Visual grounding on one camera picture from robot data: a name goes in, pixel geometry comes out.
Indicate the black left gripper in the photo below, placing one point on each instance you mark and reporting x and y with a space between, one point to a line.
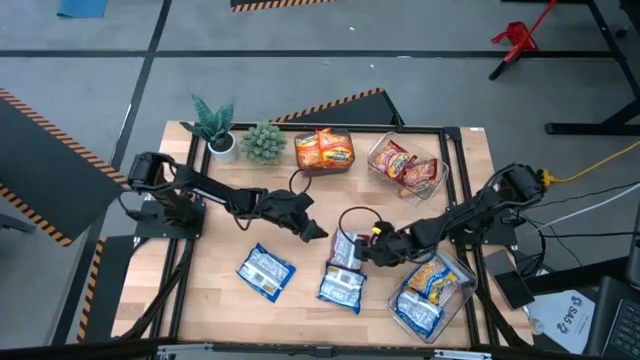
287 210

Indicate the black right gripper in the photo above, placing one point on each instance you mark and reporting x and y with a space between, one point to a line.
392 245

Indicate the orange Maruchan ramen packet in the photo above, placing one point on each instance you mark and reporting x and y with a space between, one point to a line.
307 152
336 150

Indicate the clear plastic bin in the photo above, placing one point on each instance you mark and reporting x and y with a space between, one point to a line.
442 170
465 285

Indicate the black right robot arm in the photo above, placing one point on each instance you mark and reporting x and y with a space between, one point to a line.
475 210

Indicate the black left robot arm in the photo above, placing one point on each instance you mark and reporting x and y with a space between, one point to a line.
200 185

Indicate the succulent in patterned pot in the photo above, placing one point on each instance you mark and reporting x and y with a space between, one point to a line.
262 142

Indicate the snake plant in white pot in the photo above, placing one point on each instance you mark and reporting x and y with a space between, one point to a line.
222 145

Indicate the white printed paper sheet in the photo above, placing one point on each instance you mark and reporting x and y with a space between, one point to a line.
560 320

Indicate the black hazard-striped floor mat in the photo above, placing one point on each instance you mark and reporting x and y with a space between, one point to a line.
107 280
280 5
40 165

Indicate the black laptop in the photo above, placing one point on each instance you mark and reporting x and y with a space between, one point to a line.
617 325

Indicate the blue floor mat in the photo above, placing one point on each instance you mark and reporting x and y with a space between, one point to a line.
82 7

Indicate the black aluminium table frame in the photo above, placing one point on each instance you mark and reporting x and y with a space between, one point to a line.
360 127

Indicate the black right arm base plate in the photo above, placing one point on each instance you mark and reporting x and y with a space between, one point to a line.
505 236

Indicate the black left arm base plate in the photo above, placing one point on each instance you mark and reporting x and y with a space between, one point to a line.
150 230

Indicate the black desk leg frame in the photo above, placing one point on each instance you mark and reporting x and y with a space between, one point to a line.
590 129

